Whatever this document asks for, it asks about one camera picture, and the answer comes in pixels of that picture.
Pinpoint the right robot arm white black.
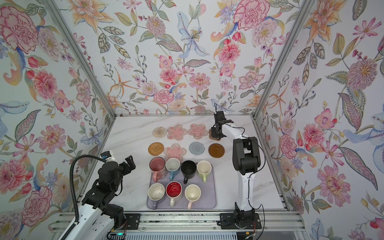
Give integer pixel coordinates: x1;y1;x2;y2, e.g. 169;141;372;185
211;111;262;220

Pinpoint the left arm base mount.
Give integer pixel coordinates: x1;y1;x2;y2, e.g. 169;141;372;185
101;203;141;231

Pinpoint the grey rectangular tray mat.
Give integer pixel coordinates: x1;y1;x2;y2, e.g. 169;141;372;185
147;157;217;211

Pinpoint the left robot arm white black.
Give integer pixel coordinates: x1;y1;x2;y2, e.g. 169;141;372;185
60;151;141;240

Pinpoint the round blue woven coaster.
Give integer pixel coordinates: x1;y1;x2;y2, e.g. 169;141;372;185
189;142;205;156

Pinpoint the white mug grey handle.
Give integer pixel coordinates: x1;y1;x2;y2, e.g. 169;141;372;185
148;183;166;210

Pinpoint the pink flower coaster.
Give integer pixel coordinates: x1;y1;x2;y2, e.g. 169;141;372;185
167;124;188;141
164;144;187;163
187;124;209;140

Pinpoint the aluminium front rail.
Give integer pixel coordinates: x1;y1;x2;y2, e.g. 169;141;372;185
49;210;307;233

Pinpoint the round woven cork coaster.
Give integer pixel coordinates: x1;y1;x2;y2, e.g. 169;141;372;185
148;142;165;156

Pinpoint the black mug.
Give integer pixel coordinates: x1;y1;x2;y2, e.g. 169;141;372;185
181;161;197;185

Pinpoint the white mug blue handle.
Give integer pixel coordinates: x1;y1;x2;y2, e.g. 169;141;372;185
166;158;181;181

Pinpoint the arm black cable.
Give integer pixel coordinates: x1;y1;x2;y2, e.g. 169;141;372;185
59;154;107;240
213;103;268;240

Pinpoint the red interior white mug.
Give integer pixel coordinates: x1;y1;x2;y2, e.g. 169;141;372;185
166;181;183;207

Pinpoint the cream mug pink handle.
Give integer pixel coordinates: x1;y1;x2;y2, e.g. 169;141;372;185
185;185;202;210

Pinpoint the round wooden coaster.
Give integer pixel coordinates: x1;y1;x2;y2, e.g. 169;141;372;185
209;144;225;158

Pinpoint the brown paw print coaster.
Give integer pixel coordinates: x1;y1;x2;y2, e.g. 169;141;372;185
209;129;221;141

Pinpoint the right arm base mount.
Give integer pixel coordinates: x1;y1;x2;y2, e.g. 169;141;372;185
217;208;263;231

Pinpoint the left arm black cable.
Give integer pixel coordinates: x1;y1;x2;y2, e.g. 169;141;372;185
59;154;107;240

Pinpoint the round beige patterned coaster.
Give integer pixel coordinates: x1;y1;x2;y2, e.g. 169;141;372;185
153;127;168;138

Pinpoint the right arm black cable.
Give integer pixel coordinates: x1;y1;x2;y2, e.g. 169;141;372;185
213;103;268;240

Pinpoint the white mug green handle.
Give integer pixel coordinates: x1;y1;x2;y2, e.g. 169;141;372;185
197;161;212;183

